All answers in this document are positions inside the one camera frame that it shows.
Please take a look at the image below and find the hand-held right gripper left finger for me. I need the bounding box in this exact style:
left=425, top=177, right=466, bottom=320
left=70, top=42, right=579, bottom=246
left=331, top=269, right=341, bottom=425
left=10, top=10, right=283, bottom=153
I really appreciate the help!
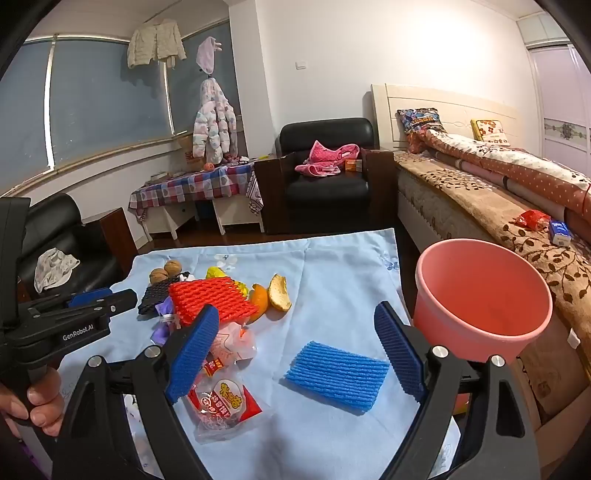
left=50, top=305, right=220, bottom=480

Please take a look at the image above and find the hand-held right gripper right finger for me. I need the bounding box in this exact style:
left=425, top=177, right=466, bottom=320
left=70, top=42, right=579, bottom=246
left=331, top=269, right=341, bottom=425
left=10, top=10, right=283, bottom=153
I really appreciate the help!
left=374, top=301, right=541, bottom=480

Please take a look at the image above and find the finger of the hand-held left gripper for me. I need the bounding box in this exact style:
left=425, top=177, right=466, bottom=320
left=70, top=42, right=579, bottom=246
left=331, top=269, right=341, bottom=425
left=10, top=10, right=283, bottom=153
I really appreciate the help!
left=68, top=287, right=114, bottom=309
left=99, top=289, right=138, bottom=319

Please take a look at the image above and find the black foam fruit net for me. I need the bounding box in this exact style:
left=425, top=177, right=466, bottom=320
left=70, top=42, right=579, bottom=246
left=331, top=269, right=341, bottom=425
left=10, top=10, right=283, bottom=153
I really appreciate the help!
left=137, top=275, right=182, bottom=318

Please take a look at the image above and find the purple plastic wrapper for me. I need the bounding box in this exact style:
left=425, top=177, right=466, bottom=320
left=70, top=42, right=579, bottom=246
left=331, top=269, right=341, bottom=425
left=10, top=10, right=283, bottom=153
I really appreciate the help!
left=150, top=296, right=181, bottom=347

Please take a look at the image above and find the clear red-print wrapper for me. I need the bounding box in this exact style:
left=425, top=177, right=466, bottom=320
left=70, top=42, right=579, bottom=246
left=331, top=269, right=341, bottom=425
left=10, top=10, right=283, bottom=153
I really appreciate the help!
left=203, top=320, right=258, bottom=377

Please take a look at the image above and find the clear red-print snack bag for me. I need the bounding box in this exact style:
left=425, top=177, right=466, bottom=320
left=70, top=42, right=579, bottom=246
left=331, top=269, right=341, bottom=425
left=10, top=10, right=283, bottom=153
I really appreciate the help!
left=186, top=376, right=263, bottom=445

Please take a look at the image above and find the red foam fruit net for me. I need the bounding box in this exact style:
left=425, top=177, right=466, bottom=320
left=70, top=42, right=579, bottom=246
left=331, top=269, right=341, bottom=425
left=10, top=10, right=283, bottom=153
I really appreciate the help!
left=168, top=276, right=260, bottom=328

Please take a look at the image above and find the blue foam fruit net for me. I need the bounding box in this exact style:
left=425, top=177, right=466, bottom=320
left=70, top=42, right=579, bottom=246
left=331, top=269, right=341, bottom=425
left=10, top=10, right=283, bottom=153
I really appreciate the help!
left=284, top=340, right=391, bottom=415

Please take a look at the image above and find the pink plastic bucket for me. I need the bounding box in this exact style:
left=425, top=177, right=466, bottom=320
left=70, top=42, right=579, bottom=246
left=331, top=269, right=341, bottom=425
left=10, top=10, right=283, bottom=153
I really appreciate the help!
left=412, top=239, right=553, bottom=364

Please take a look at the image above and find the pale orange peel piece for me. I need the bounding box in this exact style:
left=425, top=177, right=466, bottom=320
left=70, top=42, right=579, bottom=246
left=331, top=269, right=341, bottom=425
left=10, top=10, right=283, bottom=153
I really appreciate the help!
left=268, top=273, right=293, bottom=313

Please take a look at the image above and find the person's left hand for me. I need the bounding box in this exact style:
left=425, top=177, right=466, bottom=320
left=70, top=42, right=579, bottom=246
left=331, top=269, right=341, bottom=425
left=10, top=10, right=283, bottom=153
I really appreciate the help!
left=0, top=368, right=65, bottom=438

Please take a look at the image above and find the white patterned cloth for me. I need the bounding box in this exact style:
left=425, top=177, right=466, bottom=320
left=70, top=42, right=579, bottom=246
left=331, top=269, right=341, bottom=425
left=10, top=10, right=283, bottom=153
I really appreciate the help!
left=34, top=248, right=81, bottom=292

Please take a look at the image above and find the black armchair with wooden arm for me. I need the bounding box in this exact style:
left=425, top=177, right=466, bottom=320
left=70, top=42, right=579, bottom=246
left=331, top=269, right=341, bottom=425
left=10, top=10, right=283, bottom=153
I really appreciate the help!
left=18, top=193, right=139, bottom=296

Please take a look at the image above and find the light blue floral cloth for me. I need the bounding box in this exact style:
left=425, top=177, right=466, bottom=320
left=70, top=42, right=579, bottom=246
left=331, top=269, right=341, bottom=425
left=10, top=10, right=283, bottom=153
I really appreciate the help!
left=55, top=226, right=462, bottom=480

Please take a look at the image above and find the checked tablecloth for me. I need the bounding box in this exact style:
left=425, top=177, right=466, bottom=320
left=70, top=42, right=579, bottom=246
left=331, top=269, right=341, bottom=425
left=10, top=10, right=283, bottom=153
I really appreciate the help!
left=128, top=161, right=265, bottom=222

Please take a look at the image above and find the white wooden table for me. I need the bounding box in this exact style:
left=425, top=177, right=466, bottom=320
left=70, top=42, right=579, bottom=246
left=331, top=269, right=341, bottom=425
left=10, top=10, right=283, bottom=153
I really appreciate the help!
left=139, top=194, right=265, bottom=241

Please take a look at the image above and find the small cardboard box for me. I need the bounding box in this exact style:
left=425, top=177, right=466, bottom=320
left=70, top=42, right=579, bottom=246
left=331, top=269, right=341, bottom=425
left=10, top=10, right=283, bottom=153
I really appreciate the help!
left=179, top=134, right=204, bottom=172

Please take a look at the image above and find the brown leaf-pattern blanket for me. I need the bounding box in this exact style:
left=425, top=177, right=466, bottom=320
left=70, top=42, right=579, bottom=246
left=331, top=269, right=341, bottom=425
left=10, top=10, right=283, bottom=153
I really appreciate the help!
left=394, top=152, right=591, bottom=418

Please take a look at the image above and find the black leather armchair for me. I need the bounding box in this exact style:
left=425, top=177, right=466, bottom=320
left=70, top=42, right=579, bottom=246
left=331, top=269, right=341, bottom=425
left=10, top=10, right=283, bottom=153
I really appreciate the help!
left=254, top=117, right=398, bottom=235

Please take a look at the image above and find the flat brown cardboard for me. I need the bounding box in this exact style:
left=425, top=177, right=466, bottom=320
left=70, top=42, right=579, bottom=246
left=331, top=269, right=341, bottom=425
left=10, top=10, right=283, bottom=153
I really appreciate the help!
left=536, top=397, right=591, bottom=478

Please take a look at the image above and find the red snack packet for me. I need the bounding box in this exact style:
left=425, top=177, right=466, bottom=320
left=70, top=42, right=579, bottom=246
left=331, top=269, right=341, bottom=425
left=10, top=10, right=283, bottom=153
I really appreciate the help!
left=513, top=209, right=552, bottom=230

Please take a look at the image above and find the large window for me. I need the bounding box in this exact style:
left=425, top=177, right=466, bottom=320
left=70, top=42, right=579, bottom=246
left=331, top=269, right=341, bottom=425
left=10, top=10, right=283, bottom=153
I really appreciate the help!
left=0, top=21, right=243, bottom=195

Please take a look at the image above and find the pastel puffer jacket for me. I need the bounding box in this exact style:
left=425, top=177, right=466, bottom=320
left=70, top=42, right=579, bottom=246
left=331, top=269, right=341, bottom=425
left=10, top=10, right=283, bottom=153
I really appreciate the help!
left=191, top=78, right=238, bottom=163

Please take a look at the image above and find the blue tissue pack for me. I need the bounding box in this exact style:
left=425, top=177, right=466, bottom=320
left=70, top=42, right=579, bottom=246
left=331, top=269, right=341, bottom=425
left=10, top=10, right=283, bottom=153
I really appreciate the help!
left=549, top=220, right=574, bottom=247

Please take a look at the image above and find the pink garment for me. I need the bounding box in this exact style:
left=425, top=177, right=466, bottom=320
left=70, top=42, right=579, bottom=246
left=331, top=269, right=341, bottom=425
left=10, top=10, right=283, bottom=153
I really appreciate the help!
left=294, top=140, right=361, bottom=177

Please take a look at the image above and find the polka dot floral quilt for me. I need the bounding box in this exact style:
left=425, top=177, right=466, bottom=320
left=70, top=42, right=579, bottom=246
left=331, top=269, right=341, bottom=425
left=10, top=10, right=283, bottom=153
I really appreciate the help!
left=413, top=128, right=591, bottom=224

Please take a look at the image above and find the cartoon print pillow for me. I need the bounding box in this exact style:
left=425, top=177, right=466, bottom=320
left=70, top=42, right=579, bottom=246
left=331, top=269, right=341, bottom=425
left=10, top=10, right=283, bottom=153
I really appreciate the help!
left=396, top=107, right=445, bottom=136

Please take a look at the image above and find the yellow flowered pillow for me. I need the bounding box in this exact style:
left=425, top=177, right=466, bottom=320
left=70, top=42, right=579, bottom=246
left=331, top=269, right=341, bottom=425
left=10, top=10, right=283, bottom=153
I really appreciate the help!
left=471, top=118, right=512, bottom=147

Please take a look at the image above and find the cream bed with headboard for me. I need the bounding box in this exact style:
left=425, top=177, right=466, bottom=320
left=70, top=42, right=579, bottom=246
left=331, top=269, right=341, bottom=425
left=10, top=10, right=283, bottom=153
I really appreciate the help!
left=370, top=83, right=591, bottom=462

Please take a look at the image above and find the cream hanging jacket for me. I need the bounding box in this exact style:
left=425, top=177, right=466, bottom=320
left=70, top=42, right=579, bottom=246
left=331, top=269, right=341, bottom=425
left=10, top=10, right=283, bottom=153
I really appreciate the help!
left=127, top=18, right=188, bottom=69

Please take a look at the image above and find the pink hanging hat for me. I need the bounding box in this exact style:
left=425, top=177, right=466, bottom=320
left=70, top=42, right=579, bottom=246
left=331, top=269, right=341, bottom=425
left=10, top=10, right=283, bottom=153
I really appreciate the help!
left=196, top=36, right=223, bottom=75

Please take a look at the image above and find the lilac sliding-door wardrobe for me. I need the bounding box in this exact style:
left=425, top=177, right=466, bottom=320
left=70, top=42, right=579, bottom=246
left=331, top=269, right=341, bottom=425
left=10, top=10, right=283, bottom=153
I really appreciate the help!
left=517, top=18, right=591, bottom=167

